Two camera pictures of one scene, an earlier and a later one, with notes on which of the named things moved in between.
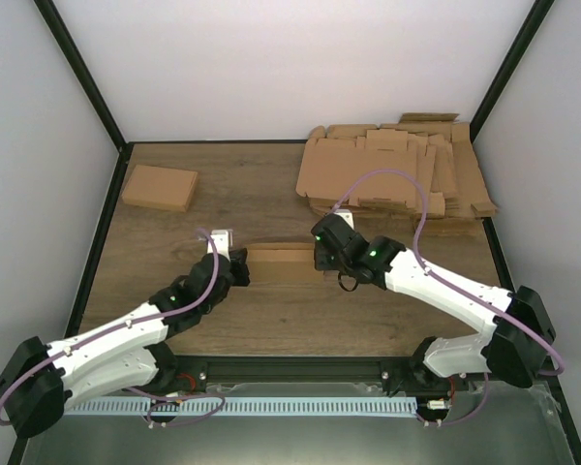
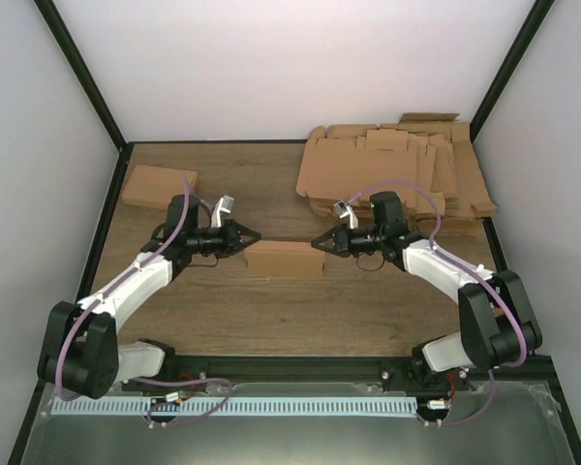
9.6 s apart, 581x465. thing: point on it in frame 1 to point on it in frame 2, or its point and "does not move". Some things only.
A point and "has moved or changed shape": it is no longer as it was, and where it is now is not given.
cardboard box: x=281 y=257 has moved or changed shape
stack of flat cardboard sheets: x=433 y=149 does not move
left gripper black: x=240 y=259 to x=232 y=230
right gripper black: x=321 y=263 to x=343 y=242
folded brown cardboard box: x=161 y=187 does not move
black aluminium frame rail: x=188 y=370 does not move
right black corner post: x=534 y=19 does not move
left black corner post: x=60 y=33 does not move
